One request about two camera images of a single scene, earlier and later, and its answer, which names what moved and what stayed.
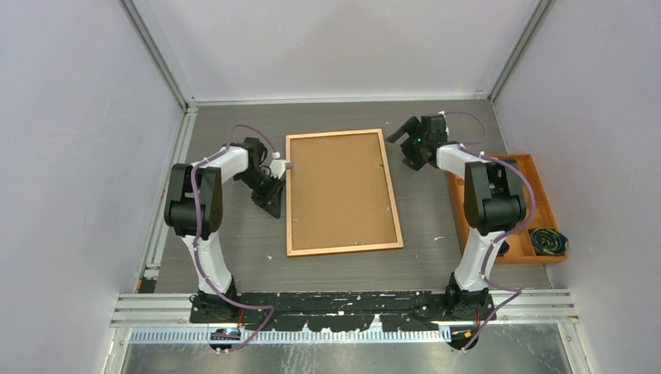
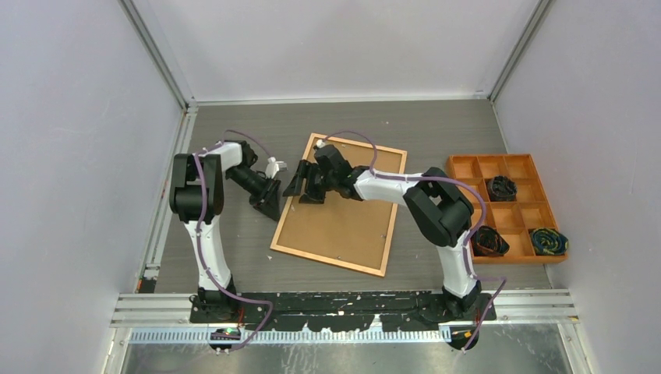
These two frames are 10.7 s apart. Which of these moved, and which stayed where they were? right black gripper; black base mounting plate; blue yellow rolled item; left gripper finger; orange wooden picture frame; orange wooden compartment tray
Moved: right black gripper; orange wooden picture frame
Stayed: black base mounting plate; blue yellow rolled item; left gripper finger; orange wooden compartment tray
